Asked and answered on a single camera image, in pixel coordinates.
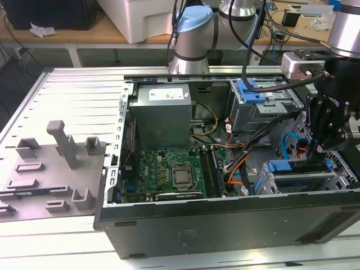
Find crumpled white paper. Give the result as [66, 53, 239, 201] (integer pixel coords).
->
[29, 22, 57, 38]

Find black open PC case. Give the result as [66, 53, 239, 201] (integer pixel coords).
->
[93, 72, 360, 260]

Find silver CPU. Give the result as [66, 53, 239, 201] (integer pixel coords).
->
[174, 170, 190, 183]

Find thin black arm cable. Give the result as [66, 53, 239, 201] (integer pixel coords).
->
[165, 0, 183, 67]

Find large black equipment case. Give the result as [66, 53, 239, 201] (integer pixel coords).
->
[4, 0, 98, 31]

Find hard disk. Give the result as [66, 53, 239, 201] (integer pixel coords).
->
[251, 157, 334, 195]

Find thick black camera cable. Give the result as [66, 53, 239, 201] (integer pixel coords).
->
[227, 0, 330, 93]

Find blue data wire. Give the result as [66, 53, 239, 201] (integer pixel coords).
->
[282, 132, 299, 161]

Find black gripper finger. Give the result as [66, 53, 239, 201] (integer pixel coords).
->
[310, 100, 350, 167]
[305, 94, 316, 163]

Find orange wire with black plug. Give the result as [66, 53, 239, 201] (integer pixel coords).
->
[292, 137, 309, 160]

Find yellow black supply wires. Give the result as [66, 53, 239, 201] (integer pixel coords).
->
[188, 100, 221, 139]

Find orange yellow wire bundle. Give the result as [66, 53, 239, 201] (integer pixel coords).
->
[226, 164, 248, 187]

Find grey power supply unit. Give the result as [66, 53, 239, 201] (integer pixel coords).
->
[128, 83, 197, 150]

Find white flat box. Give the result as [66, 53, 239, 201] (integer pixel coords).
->
[299, 4, 335, 18]

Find dark RAM stick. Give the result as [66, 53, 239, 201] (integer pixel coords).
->
[0, 187, 68, 199]

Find metal disk bay cage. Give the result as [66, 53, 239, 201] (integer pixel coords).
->
[253, 157, 351, 196]

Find grey plastic parts rack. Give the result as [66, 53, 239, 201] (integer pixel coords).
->
[0, 120, 110, 223]

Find clear plastic bag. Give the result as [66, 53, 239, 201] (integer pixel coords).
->
[312, 13, 338, 32]

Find green motherboard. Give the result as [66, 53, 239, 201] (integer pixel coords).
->
[120, 147, 245, 201]

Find blue plastic drive latch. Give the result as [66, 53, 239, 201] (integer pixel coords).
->
[236, 80, 267, 104]

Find black flat cable bundle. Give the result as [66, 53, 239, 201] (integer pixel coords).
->
[224, 111, 303, 195]

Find small black open box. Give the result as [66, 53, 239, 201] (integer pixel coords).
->
[282, 7, 300, 28]

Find blue network cable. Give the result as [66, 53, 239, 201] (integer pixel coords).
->
[269, 26, 279, 66]

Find black graphics card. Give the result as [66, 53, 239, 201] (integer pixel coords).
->
[155, 191, 204, 201]

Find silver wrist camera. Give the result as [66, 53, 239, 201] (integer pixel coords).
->
[281, 49, 324, 82]

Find large white plastic box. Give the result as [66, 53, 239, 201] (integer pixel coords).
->
[97, 0, 187, 44]

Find wooden desk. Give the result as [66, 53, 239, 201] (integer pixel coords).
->
[0, 11, 181, 68]
[257, 0, 360, 67]

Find metal CPU socket cover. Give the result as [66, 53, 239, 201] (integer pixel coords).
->
[170, 165, 195, 190]

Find metal optical drive cage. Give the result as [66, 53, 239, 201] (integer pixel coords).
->
[228, 79, 306, 141]

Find black waste bin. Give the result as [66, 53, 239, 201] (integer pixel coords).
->
[208, 50, 223, 67]

